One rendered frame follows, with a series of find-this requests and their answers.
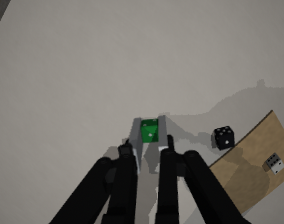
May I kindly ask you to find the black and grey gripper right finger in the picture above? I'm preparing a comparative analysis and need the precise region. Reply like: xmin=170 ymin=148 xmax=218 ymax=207
xmin=155 ymin=115 xmax=252 ymax=224

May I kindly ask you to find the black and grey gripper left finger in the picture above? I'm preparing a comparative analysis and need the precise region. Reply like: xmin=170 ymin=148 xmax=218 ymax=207
xmin=48 ymin=118 xmax=143 ymax=224

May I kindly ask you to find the black die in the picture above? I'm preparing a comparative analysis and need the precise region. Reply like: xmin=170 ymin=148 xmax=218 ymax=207
xmin=214 ymin=126 xmax=235 ymax=150

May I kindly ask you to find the white die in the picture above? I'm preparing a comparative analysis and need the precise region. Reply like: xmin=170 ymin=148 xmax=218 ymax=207
xmin=266 ymin=153 xmax=284 ymax=175

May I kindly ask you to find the tan square mat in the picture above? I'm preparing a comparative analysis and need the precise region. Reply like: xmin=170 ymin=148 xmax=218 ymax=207
xmin=208 ymin=110 xmax=284 ymax=214

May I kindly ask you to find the green die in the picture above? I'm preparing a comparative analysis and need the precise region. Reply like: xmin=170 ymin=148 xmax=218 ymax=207
xmin=140 ymin=119 xmax=158 ymax=143

